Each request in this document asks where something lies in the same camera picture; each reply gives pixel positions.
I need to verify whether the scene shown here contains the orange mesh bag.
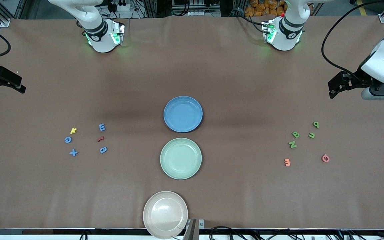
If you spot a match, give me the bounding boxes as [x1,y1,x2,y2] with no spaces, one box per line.
[245,0,287,18]

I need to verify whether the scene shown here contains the brown table cover sheet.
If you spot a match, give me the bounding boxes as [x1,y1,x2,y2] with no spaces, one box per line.
[0,15,384,230]

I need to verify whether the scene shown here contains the blue round plate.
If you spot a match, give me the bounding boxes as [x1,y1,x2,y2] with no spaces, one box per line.
[163,96,203,133]

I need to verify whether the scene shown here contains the beige round plate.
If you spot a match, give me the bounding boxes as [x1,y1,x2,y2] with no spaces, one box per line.
[143,191,189,240]

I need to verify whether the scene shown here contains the white power strip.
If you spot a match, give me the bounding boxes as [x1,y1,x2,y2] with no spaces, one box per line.
[185,10,221,17]

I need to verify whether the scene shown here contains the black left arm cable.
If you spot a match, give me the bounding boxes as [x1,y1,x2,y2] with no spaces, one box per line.
[321,0,384,79]

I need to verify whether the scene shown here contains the pale green round plate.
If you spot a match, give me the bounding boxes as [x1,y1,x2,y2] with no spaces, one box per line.
[160,137,202,180]

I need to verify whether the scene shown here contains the grey metal mounting bracket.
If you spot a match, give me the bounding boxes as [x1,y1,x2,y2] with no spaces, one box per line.
[183,218,205,240]

